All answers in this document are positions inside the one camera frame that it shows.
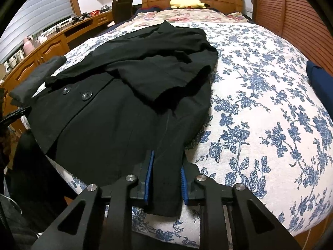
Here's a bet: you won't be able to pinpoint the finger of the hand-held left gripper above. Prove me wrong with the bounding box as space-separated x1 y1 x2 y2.
0 106 32 125

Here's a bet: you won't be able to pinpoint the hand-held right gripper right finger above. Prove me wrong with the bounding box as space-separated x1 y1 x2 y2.
180 161 303 250

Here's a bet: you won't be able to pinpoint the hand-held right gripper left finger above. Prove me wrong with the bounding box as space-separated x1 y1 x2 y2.
30 150 157 250

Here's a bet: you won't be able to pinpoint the black buttoned coat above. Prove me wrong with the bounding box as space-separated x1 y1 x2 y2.
27 20 219 217

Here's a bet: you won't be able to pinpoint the folded grey garment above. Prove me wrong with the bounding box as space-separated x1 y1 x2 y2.
9 56 67 107

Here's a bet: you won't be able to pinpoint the row of white bottles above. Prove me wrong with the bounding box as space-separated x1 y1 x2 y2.
4 49 25 69

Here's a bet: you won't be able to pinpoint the pink thermos jug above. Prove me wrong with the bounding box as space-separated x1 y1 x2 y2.
23 35 35 55

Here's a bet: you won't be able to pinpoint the wooden desk cabinet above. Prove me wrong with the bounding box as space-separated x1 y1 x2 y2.
0 12 115 136

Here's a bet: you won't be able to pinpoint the grey window blind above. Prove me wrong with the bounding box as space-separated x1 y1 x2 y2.
0 0 73 63

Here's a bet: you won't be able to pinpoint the blue floral bed sheet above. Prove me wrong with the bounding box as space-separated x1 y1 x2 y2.
21 22 333 248

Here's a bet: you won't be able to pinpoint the black device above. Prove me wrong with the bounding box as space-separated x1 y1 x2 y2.
71 14 91 24

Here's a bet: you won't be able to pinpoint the dark wooden chair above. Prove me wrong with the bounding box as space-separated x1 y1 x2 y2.
112 0 134 24

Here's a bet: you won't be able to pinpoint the pink floral quilt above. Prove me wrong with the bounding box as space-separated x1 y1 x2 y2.
125 8 247 29

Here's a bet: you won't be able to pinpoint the navy bedding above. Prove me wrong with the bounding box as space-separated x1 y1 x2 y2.
134 5 159 15

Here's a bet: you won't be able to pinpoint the folded navy garment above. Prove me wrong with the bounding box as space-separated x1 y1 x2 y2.
306 60 333 105

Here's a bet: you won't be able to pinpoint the yellow plush toy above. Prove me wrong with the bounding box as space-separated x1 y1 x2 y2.
170 0 211 9

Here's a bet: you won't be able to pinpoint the wooden louvered wardrobe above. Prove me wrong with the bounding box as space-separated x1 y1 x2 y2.
252 0 333 68

